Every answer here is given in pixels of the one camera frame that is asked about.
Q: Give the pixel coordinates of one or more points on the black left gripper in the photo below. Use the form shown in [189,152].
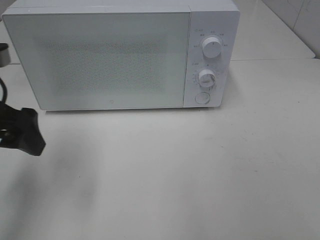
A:
[19,130]

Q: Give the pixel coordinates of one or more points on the white microwave door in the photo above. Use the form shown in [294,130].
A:
[103,61]

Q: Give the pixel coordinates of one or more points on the round door release button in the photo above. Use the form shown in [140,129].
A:
[202,98]

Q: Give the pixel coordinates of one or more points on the white timer knob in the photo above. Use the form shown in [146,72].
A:
[206,78]

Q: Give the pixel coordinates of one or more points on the upper white power knob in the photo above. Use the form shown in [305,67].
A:
[211,47]

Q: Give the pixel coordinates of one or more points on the white microwave oven body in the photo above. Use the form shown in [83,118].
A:
[207,18]

